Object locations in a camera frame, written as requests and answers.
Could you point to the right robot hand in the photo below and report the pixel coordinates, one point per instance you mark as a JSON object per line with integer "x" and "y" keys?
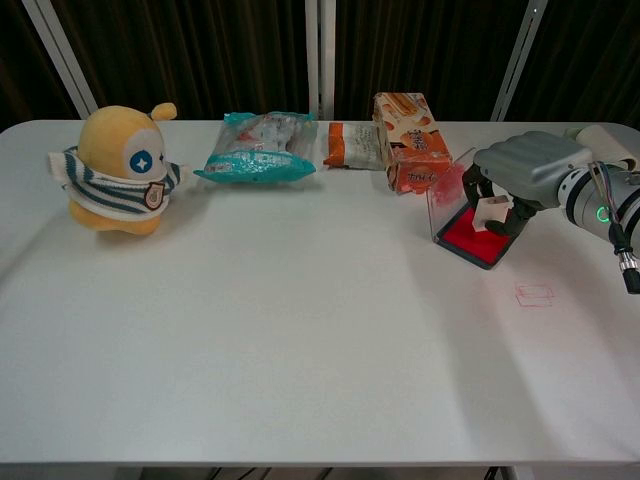
{"x": 525, "y": 170}

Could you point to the white stamp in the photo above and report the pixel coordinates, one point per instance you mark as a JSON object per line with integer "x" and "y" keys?
{"x": 490, "y": 210}

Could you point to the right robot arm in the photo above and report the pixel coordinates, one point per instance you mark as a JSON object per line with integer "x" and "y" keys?
{"x": 602, "y": 200}

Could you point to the red ink pad case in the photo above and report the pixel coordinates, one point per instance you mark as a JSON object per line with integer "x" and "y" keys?
{"x": 465, "y": 220}

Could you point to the orange biscuit box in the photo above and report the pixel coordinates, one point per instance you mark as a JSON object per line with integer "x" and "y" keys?
{"x": 412, "y": 145}

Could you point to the small orange white snack packet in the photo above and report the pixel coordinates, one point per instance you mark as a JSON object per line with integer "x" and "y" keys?
{"x": 352, "y": 145}

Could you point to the teal snack bag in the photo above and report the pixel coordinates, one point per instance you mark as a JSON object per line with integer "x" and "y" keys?
{"x": 260, "y": 147}

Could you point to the black curtain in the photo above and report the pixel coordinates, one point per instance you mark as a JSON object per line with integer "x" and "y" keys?
{"x": 200, "y": 55}

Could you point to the yellow plush toy striped sweater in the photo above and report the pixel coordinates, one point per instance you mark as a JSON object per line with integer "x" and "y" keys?
{"x": 122, "y": 170}

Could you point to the white frame post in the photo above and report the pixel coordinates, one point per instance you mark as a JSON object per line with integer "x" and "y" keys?
{"x": 320, "y": 55}
{"x": 60, "y": 55}
{"x": 517, "y": 60}

